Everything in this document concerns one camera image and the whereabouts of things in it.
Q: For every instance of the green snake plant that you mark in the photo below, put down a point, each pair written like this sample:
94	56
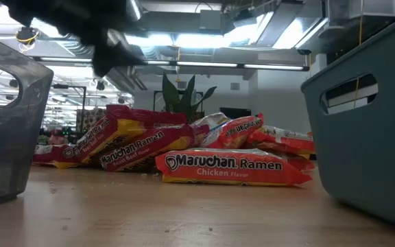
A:
170	94

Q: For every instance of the black round ceiling fixture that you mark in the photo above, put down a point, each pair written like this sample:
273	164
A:
26	34

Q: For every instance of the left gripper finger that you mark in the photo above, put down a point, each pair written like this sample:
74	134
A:
125	56
102	61

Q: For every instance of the dark flat monitor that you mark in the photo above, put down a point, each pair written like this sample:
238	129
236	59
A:
235	112

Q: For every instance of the blue plastic bin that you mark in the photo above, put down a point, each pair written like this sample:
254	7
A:
355	164

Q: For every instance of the orange chicken ramen pack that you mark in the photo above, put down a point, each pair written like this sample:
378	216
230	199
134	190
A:
297	162
279	139
231	168

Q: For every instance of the black ceiling spotlight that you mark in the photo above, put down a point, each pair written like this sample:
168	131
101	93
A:
100	85
121	100

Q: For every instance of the white ramen packet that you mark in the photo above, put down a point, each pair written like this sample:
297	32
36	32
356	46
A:
233	132

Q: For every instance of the grey translucent plastic bin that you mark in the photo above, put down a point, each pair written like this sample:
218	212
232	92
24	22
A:
9	144

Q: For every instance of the black suspended linear light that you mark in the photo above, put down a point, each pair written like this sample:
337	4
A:
206	64

